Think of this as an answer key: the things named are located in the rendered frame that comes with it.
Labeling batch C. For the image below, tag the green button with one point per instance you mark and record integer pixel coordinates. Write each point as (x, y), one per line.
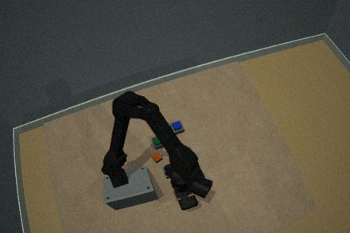
(156, 143)

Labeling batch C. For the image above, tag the blue button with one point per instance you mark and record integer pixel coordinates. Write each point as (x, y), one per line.
(177, 127)

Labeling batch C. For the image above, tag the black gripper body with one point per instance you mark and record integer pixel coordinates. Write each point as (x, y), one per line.
(187, 202)

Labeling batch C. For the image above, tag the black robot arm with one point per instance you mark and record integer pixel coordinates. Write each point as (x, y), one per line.
(184, 168)

